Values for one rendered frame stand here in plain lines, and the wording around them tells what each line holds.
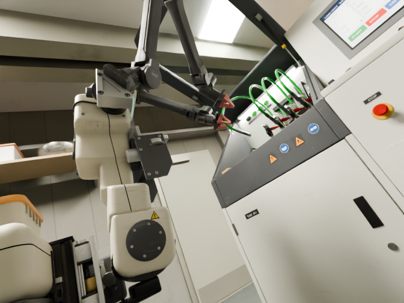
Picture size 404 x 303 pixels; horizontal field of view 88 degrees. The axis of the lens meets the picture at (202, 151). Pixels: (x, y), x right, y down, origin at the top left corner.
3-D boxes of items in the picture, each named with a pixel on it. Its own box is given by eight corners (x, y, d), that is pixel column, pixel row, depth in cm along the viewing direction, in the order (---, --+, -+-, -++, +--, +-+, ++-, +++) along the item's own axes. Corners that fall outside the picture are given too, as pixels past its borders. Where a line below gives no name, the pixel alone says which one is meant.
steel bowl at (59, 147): (83, 168, 279) (82, 157, 286) (80, 150, 245) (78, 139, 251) (42, 175, 257) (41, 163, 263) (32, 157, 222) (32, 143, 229)
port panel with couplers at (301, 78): (314, 120, 126) (287, 83, 138) (316, 121, 129) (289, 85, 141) (335, 105, 118) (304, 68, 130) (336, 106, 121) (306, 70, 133)
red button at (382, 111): (376, 122, 63) (365, 109, 65) (379, 122, 66) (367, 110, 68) (396, 110, 60) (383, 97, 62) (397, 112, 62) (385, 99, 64)
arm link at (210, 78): (189, 77, 106) (204, 76, 101) (198, 64, 111) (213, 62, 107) (198, 96, 114) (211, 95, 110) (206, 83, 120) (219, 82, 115)
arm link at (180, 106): (128, 102, 130) (127, 88, 122) (131, 97, 134) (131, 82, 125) (193, 123, 134) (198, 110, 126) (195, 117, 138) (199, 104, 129)
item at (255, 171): (226, 206, 111) (214, 180, 118) (231, 205, 114) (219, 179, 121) (339, 139, 73) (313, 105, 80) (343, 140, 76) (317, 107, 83)
